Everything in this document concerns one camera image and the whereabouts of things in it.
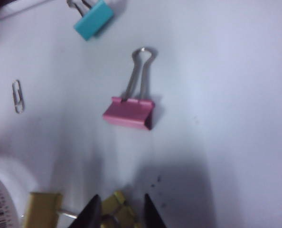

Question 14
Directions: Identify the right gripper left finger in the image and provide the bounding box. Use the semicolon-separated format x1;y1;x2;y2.
71;194;103;228

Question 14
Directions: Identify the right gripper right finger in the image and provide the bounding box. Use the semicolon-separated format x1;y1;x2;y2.
142;193;167;228

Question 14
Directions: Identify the white desk riser board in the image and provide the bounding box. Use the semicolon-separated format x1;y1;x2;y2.
0;0;282;228

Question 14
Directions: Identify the yellow binder clip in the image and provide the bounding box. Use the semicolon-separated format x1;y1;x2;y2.
22;191;79;228
100;190;139;228

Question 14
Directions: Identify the teal binder clip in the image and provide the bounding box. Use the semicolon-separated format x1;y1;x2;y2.
66;0;115;41

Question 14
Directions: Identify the pink binder clip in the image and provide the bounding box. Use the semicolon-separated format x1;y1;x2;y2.
102;47;159;131

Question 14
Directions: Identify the silver paper clip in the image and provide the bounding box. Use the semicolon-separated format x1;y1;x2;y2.
11;79;26;114

